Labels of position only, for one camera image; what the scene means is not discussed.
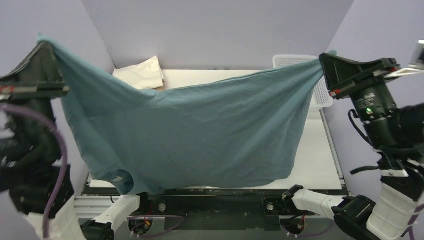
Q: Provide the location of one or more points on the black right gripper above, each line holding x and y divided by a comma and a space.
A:
361, 81

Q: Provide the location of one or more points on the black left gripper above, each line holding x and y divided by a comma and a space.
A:
33, 87

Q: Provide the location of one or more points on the teal blue t-shirt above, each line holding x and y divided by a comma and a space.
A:
240, 132

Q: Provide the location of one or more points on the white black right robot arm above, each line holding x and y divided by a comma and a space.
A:
396, 134

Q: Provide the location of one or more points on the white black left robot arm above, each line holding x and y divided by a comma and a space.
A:
34, 167

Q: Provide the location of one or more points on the white perforated plastic basket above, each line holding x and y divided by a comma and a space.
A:
321, 98

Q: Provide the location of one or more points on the folded cream t-shirt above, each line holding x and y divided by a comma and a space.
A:
142, 76

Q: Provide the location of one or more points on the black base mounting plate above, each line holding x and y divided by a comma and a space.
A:
220, 209

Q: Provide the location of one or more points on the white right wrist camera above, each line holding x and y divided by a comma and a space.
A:
414, 59

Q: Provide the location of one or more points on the aluminium extrusion rail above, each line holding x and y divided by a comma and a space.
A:
86, 207

